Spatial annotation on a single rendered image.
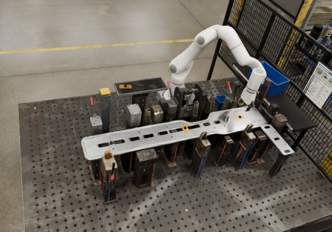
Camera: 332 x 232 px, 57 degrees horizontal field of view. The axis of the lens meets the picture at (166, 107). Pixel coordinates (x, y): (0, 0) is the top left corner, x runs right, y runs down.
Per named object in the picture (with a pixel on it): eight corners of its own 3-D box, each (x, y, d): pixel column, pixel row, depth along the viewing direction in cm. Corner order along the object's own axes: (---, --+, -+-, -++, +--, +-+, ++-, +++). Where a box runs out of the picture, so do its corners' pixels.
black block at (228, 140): (217, 172, 231) (228, 146, 211) (211, 161, 238) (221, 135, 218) (227, 169, 233) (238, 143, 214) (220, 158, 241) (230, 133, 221)
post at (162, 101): (154, 140, 245) (161, 102, 218) (152, 135, 248) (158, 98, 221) (160, 139, 246) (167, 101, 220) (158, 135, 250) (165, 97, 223)
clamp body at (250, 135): (234, 172, 233) (249, 141, 210) (227, 160, 240) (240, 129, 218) (244, 169, 236) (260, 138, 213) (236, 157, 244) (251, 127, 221)
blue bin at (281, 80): (271, 97, 254) (277, 85, 245) (246, 76, 271) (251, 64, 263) (284, 93, 262) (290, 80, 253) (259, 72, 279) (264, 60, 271)
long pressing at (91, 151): (86, 165, 184) (86, 163, 183) (79, 137, 198) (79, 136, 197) (269, 125, 234) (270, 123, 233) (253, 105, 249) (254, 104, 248)
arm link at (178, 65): (185, 70, 256) (173, 78, 246) (176, 59, 257) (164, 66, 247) (222, 35, 217) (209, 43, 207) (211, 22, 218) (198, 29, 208)
